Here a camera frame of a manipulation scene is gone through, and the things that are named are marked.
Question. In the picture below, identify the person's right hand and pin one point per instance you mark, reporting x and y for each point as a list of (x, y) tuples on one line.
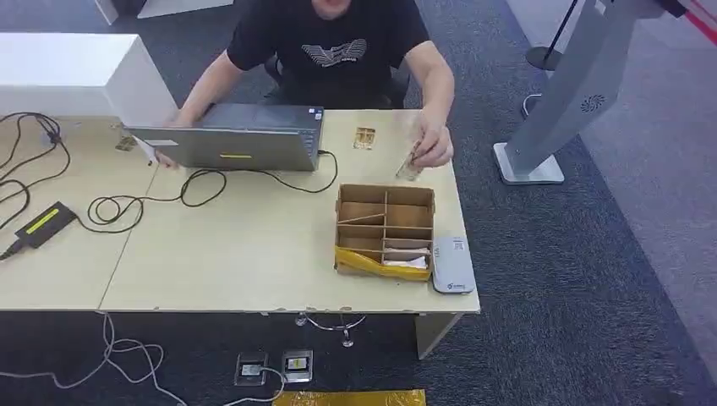
[(167, 161)]

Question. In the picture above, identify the person's left hand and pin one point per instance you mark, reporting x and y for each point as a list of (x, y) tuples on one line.
[(434, 143)]

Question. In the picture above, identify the pale card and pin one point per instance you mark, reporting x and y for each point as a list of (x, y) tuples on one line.
[(408, 168)]

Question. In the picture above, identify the small brown card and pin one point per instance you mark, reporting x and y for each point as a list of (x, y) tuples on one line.
[(126, 144)]

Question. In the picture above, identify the grey laptop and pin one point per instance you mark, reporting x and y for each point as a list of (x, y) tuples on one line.
[(235, 147)]

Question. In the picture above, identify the golden patterned card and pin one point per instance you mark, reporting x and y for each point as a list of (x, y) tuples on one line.
[(364, 138)]

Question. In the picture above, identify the wooden divided card box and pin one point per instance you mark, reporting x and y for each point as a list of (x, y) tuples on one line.
[(409, 216)]

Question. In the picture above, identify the white cards stack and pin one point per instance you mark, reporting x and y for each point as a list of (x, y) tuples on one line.
[(409, 261)]

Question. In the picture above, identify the person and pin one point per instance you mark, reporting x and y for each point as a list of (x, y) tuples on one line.
[(330, 73)]

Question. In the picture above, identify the grey card reader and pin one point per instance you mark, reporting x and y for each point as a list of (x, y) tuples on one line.
[(452, 268)]

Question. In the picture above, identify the black power adapter yellow label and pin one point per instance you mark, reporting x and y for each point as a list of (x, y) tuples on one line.
[(45, 223)]

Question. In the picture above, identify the white cabinet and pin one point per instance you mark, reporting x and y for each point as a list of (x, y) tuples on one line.
[(61, 64)]

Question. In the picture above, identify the grey kiosk stand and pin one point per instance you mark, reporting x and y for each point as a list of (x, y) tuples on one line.
[(571, 84)]

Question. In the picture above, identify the white furniture panel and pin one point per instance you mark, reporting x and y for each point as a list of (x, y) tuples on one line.
[(168, 7)]

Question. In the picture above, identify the pale desk leg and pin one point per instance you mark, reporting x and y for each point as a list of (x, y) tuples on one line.
[(432, 332)]

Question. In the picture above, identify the metal under-desk hook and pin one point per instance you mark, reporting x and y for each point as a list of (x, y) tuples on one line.
[(347, 338)]

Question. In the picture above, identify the dark floor socket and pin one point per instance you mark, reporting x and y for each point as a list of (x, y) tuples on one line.
[(251, 369)]

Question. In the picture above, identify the silver floor socket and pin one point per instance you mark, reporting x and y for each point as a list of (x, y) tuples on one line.
[(297, 364)]

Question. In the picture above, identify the yellow floor tape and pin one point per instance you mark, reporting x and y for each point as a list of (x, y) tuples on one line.
[(353, 398)]

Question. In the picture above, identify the red barrier belt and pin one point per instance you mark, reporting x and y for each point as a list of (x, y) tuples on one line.
[(703, 23)]

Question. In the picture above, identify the black stanchion post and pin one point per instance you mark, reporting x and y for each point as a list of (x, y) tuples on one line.
[(543, 56)]

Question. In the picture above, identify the black barrier post head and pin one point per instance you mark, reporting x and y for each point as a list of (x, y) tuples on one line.
[(672, 7)]

